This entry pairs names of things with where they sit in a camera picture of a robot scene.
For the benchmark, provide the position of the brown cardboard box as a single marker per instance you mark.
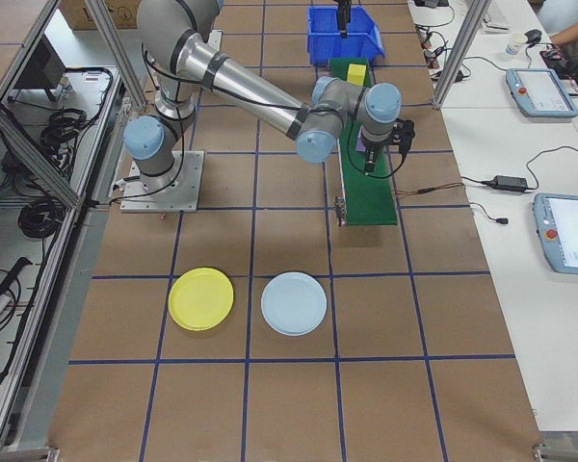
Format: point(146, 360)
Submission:
point(74, 14)

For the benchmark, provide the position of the yellow block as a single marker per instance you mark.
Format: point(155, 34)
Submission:
point(356, 74)

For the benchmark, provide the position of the metal bar frame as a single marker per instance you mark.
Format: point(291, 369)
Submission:
point(38, 337)

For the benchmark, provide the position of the person forearm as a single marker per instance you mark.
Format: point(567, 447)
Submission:
point(575, 26)

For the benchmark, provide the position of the aluminium profile post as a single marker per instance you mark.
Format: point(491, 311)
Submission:
point(462, 48)

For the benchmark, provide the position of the aluminium corner bar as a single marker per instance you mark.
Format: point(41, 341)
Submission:
point(19, 454)
point(563, 447)

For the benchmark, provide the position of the green conveyor belt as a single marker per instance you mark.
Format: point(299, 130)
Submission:
point(366, 202)

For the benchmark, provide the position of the white paper cup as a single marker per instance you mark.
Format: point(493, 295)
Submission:
point(514, 44)

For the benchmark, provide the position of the red circuit board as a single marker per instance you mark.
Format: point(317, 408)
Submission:
point(554, 54)

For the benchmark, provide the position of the blue plastic bin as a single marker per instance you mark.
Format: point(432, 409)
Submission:
point(325, 48)

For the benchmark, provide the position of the white keyboard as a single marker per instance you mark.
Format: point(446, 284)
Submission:
point(496, 17)

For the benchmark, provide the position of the light blue teach pendant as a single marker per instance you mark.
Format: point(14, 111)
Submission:
point(573, 231)
point(542, 91)

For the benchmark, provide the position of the black electronics box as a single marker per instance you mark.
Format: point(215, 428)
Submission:
point(36, 67)

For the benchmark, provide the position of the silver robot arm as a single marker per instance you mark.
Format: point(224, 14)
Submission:
point(241, 82)

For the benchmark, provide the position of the purple block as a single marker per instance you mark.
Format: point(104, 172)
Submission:
point(361, 144)

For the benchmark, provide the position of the white side desk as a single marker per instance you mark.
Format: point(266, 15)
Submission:
point(510, 289)

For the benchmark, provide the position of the black power adapter brick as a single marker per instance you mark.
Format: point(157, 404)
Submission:
point(455, 76)
point(510, 182)

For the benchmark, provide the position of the white square base plate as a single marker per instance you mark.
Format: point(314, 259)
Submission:
point(217, 38)
point(192, 192)

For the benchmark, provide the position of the black stand base plate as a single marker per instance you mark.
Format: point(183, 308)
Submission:
point(431, 3)

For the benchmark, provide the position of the black computer mouse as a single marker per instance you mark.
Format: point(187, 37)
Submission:
point(533, 35)

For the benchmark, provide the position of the yellow plate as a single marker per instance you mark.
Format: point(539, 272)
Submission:
point(201, 298)

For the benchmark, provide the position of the light blue plate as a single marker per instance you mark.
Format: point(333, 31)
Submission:
point(294, 303)

